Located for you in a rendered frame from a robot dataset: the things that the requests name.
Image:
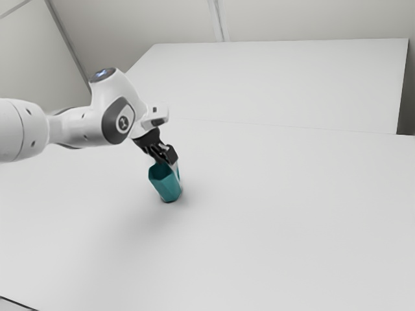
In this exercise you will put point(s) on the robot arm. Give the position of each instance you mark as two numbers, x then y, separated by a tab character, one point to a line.
78	126

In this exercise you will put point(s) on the teal faceted mug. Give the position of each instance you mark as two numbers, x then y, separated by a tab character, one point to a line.
165	184

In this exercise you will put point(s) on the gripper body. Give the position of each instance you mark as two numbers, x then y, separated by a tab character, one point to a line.
155	145

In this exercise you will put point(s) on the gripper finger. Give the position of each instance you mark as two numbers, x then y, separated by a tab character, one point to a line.
177	173

